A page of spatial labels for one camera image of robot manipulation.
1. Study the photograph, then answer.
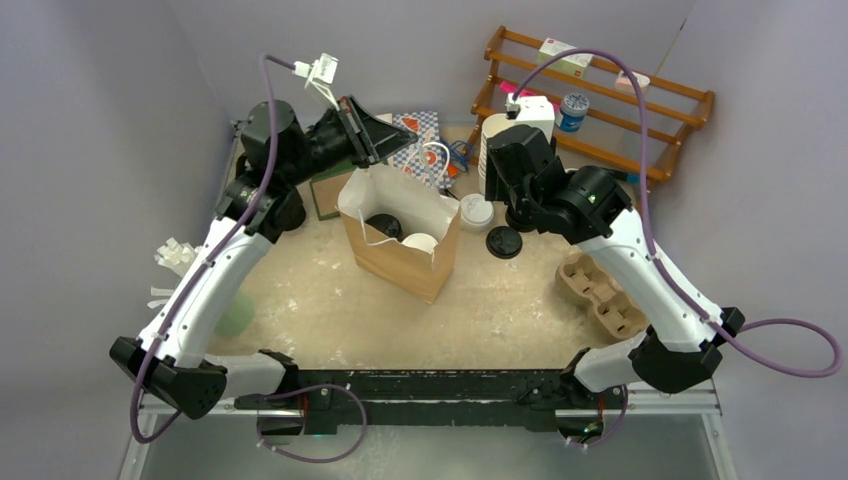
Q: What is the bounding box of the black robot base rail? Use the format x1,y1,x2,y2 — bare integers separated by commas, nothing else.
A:
236,365,624,438

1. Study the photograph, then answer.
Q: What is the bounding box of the blue lidded jar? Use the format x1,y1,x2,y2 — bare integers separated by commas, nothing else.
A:
556,92,590,132

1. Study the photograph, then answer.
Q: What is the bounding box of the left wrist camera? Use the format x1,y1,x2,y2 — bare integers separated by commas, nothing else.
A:
293,53,339,110

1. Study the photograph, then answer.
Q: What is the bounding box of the pink white tape dispenser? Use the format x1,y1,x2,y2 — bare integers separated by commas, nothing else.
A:
614,70,651,95

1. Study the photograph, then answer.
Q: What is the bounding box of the white green box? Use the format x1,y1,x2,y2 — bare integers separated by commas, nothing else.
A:
535,37,596,77

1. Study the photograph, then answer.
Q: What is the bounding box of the brown kraft paper bag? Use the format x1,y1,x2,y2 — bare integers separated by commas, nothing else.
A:
337,163,461,304

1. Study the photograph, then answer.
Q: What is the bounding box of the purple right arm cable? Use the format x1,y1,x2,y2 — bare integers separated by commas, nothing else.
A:
511,47,845,380

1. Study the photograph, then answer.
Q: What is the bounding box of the wooden shelf rack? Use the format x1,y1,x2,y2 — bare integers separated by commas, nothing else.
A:
468,25,715,187

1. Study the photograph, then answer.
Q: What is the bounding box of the single black cup lid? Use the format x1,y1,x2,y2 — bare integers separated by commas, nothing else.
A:
365,213,403,241

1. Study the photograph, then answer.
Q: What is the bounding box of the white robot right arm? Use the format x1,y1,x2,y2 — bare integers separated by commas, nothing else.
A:
486,125,745,407

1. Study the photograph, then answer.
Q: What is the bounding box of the green cup of stirrers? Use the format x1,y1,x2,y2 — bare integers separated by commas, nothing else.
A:
147,238,256,338

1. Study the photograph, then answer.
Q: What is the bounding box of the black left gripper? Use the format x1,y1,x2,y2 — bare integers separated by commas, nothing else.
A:
281,93,416,186

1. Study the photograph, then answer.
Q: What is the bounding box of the white paper cup stack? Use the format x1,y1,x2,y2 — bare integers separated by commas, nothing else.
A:
476,115,508,197

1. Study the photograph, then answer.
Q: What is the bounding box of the black blue marker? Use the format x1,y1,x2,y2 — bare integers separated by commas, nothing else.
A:
610,169,640,184

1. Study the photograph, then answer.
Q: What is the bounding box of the pink highlighter pen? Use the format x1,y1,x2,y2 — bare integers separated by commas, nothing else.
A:
497,80,559,112

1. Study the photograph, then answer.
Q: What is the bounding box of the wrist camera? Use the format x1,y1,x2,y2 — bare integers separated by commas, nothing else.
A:
505,94,556,142
293,53,339,110

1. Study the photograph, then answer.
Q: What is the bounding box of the green paper bag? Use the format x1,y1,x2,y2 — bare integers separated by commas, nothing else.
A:
309,161,356,221

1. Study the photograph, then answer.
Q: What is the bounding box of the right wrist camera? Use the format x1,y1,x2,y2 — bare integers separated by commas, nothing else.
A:
505,94,556,142

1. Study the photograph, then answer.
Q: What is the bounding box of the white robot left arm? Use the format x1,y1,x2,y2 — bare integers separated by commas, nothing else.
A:
109,96,418,419

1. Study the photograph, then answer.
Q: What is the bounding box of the blue checkered paper bag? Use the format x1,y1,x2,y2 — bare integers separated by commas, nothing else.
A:
379,110,459,190

